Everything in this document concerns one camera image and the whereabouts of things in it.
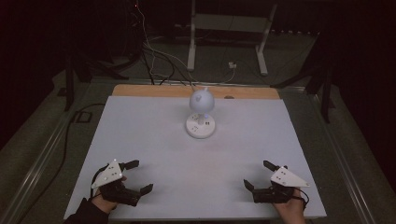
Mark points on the white round desk lamp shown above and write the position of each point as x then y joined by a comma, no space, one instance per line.
201,102

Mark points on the person's left hand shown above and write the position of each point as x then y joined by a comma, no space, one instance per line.
104,203

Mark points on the black tripod stand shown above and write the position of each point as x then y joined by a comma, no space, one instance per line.
69,81
325,93

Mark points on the white plug adapter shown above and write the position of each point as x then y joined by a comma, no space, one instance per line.
232,65

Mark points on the metal floor rail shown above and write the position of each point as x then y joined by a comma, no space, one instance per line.
34,174
342,161

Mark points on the white metal stand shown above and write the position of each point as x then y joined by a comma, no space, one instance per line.
230,23

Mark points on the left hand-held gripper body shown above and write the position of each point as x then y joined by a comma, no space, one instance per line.
107,177

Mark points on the dark power strip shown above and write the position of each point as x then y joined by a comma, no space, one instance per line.
295,32

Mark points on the person's right hand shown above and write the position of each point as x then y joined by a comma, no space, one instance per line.
292,209

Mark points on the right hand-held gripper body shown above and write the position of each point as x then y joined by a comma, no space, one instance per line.
288,179

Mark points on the white table mat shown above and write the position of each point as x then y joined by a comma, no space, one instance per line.
199,174

